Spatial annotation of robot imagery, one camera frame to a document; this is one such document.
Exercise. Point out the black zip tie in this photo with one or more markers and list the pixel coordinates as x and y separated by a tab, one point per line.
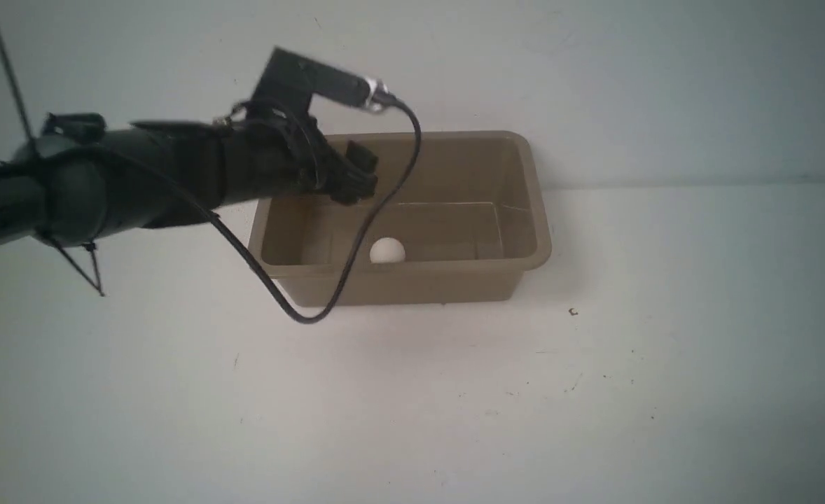
10	70

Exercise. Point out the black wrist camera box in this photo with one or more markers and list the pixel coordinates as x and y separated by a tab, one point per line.
290	80

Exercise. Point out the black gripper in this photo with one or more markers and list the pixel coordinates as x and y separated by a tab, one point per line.
277	156

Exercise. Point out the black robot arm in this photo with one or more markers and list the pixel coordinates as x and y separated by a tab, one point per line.
81	181

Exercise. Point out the white table-tennis ball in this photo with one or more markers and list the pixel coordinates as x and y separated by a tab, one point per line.
387	250

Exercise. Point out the tan plastic rectangular bin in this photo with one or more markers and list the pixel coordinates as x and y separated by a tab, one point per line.
471	217

